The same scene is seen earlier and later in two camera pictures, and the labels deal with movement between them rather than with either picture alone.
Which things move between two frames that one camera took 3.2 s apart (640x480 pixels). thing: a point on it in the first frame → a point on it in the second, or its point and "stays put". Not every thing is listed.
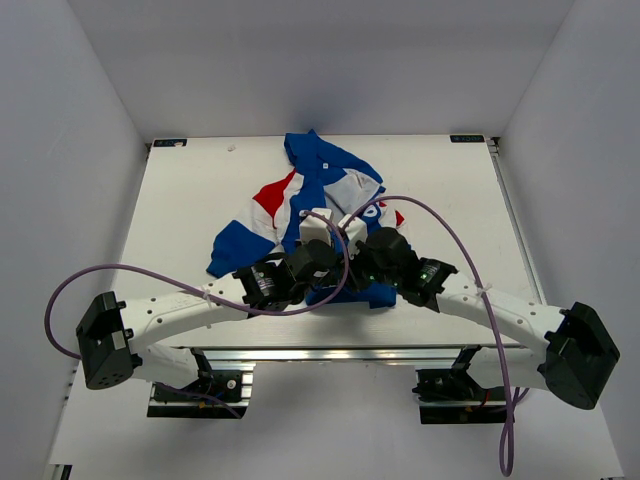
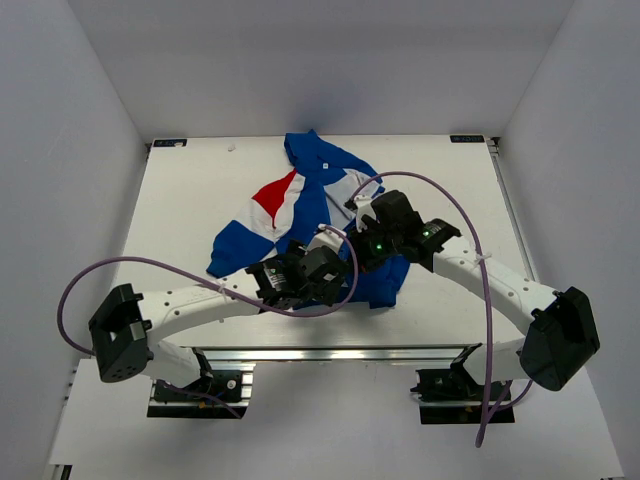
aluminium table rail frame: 455,199 stays put
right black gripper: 353,265 → 358,239
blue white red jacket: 322,177 stays put
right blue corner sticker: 467,138 stays put
